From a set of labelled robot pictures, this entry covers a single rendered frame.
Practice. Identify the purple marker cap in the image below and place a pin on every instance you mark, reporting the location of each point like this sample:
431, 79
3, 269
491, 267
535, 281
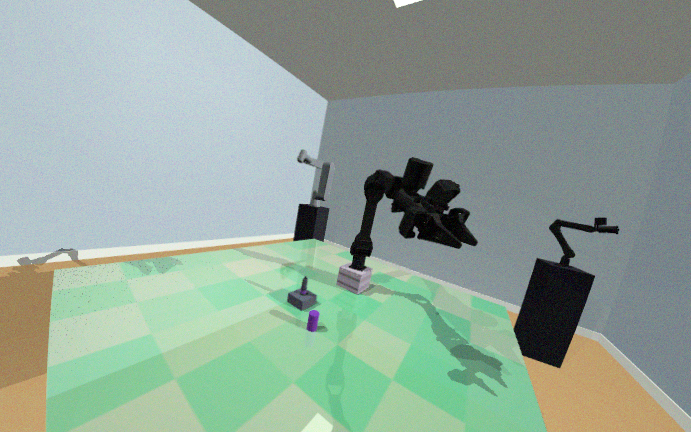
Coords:
313, 320

